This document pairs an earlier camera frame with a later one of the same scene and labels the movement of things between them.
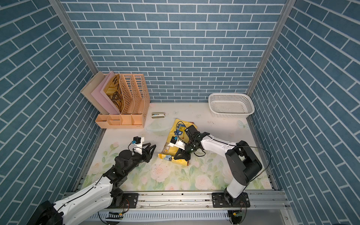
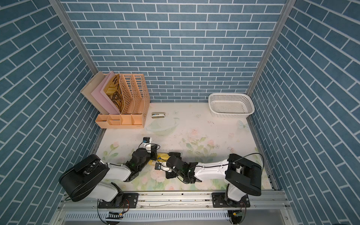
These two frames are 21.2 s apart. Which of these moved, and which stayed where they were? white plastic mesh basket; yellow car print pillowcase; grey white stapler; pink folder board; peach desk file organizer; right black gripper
Moved: right black gripper; yellow car print pillowcase
Stayed: grey white stapler; peach desk file organizer; white plastic mesh basket; pink folder board
